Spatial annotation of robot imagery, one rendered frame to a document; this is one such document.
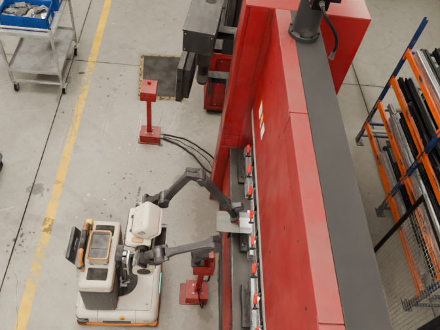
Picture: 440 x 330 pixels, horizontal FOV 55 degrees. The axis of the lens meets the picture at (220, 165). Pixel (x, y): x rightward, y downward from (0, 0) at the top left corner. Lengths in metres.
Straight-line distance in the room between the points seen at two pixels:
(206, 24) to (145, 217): 1.50
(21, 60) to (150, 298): 3.31
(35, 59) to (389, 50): 5.20
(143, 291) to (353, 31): 2.60
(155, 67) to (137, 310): 3.38
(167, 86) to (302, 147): 3.77
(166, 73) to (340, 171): 4.11
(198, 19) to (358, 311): 2.40
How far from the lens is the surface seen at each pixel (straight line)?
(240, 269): 3.22
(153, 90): 4.40
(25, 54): 5.76
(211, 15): 3.41
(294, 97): 2.28
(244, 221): 3.26
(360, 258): 1.81
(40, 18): 5.08
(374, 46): 7.36
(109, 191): 4.58
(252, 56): 3.15
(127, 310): 3.69
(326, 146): 2.10
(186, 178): 2.75
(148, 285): 3.76
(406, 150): 4.63
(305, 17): 2.63
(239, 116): 3.55
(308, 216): 1.82
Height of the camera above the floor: 3.77
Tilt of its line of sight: 51 degrees down
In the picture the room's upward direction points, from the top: 11 degrees clockwise
